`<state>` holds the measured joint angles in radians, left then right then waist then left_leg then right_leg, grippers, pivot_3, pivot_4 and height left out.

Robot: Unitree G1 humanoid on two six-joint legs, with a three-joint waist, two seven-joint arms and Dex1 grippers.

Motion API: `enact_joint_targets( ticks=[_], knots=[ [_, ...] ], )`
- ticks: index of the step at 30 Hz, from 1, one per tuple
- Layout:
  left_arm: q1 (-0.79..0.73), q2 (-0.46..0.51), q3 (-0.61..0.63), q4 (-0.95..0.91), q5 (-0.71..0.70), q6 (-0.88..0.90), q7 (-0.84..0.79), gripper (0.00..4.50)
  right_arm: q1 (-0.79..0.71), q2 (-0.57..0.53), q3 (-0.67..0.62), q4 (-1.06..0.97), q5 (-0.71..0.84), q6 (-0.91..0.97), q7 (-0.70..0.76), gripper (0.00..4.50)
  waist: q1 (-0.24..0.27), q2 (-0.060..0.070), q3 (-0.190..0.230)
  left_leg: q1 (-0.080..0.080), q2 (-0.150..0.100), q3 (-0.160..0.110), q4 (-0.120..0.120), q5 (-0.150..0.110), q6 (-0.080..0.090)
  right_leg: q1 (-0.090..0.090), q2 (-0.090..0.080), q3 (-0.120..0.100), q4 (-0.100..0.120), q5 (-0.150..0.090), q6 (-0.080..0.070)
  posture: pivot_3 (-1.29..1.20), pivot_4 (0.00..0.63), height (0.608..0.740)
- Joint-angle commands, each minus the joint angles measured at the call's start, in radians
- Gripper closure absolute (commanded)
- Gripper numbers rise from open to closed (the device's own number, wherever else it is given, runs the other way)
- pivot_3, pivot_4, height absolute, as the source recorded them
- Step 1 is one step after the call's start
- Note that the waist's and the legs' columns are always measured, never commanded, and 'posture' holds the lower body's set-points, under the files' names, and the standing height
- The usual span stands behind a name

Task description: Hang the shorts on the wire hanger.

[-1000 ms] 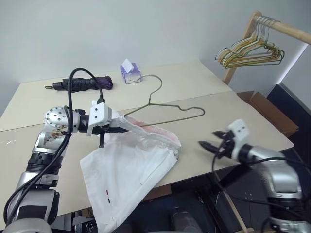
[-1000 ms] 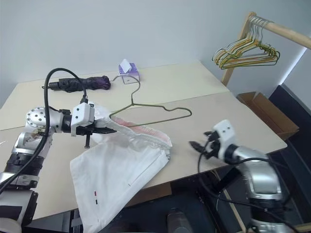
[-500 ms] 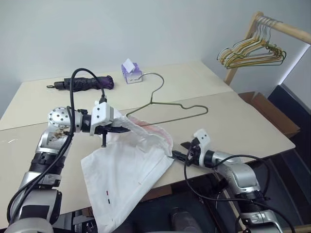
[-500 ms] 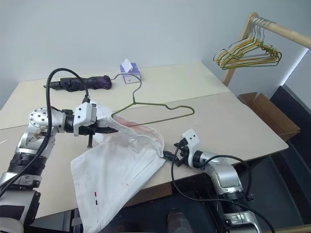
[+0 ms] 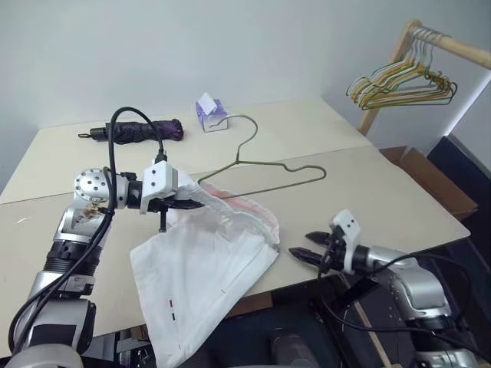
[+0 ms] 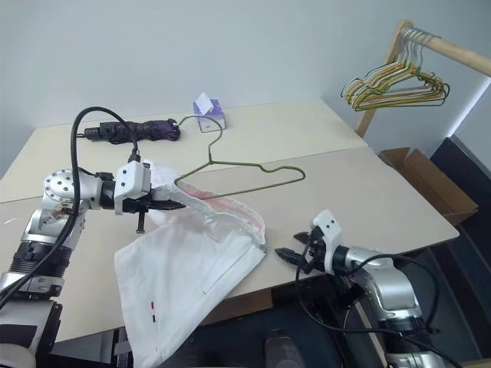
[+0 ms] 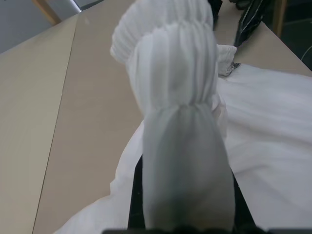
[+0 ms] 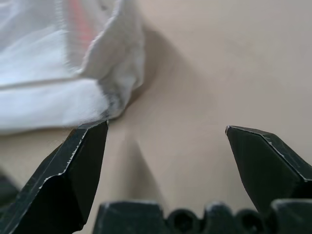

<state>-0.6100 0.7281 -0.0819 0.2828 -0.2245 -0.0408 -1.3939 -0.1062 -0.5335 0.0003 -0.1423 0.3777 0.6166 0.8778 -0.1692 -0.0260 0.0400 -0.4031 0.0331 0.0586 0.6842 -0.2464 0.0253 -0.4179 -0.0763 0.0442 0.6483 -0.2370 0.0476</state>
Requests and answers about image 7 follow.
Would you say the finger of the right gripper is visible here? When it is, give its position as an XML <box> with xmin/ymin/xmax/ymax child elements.
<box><xmin>233</xmin><ymin>0</ymin><xmax>267</xmax><ymax>47</ymax></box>
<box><xmin>207</xmin><ymin>0</ymin><xmax>223</xmax><ymax>32</ymax></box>

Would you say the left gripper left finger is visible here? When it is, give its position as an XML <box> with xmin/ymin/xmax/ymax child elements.
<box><xmin>127</xmin><ymin>151</ymin><xmax>148</xmax><ymax>230</ymax></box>

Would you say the wooden rack frame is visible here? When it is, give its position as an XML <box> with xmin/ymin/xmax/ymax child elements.
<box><xmin>32</xmin><ymin>0</ymin><xmax>62</xmax><ymax>25</ymax></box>

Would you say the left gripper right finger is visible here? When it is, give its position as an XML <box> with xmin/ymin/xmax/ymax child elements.
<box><xmin>230</xmin><ymin>170</ymin><xmax>257</xmax><ymax>230</ymax></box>

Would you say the white cloth garment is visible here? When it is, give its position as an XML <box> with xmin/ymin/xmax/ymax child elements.
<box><xmin>52</xmin><ymin>0</ymin><xmax>312</xmax><ymax>234</ymax></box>

